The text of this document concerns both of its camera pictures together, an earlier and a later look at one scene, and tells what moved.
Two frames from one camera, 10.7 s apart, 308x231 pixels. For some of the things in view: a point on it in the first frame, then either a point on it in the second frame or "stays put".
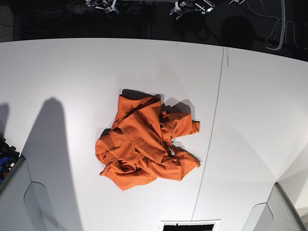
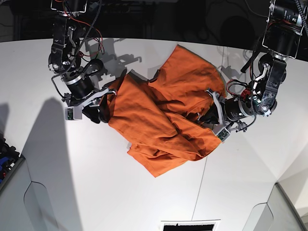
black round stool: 237,32 stays put
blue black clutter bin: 9,161 stays put
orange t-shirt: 138,148 → 164,119
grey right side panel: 277,214 stays put
